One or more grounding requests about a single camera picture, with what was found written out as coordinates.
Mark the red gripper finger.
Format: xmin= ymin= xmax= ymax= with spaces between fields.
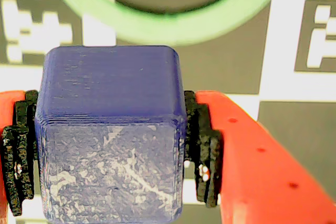
xmin=0 ymin=90 xmax=39 ymax=217
xmin=183 ymin=90 xmax=336 ymax=224

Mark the blue cube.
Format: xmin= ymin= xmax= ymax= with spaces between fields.
xmin=35 ymin=45 xmax=187 ymax=222

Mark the black white marker board mat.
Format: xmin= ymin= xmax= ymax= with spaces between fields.
xmin=0 ymin=0 xmax=336 ymax=224

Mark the green ring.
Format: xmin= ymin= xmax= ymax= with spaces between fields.
xmin=51 ymin=0 xmax=286 ymax=46

